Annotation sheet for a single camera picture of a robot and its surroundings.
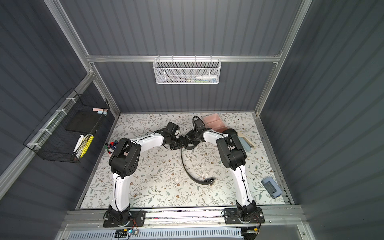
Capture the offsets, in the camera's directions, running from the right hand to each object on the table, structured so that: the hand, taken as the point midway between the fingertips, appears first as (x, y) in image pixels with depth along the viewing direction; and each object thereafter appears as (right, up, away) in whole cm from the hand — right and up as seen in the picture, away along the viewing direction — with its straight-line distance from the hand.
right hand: (184, 139), depth 101 cm
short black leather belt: (+15, -22, -19) cm, 32 cm away
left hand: (+1, -3, -3) cm, 5 cm away
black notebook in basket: (-51, +11, -25) cm, 57 cm away
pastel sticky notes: (-47, +18, -17) cm, 53 cm away
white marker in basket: (-48, +1, -31) cm, 57 cm away
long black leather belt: (+30, +5, -11) cm, 32 cm away
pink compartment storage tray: (+21, +12, +7) cm, 25 cm away
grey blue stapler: (+50, -25, -20) cm, 59 cm away
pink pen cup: (-41, -3, -16) cm, 44 cm away
